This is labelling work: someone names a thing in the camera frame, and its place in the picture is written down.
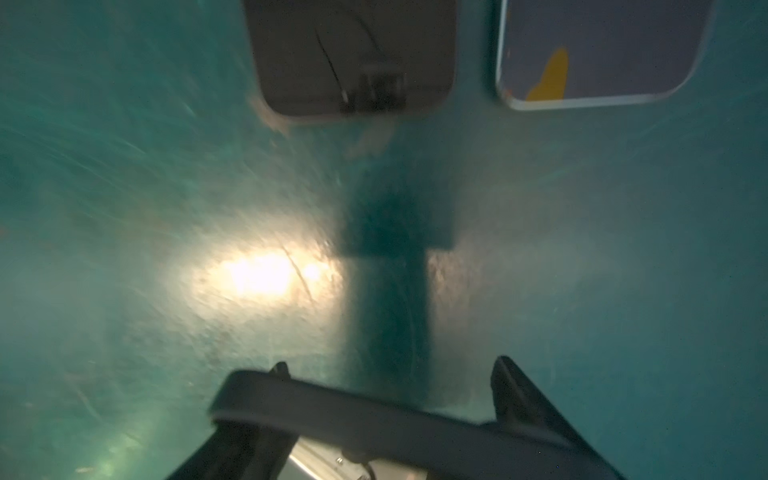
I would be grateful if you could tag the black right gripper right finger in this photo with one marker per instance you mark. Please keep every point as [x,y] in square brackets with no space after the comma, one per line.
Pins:
[521,407]

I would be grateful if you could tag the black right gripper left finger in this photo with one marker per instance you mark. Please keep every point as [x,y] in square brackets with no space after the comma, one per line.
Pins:
[243,445]

